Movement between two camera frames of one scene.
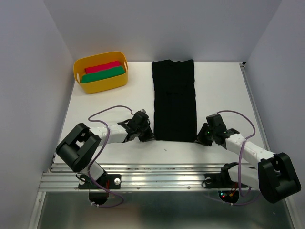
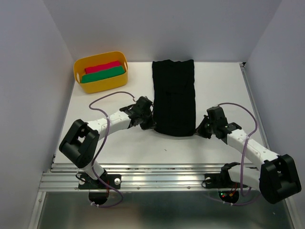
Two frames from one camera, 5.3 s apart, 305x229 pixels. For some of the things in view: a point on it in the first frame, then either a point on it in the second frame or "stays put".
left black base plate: [108, 181] stays put
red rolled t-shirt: [102, 67] stays put
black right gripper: [200, 139] -> [199, 130]
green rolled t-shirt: [103, 74] stays put
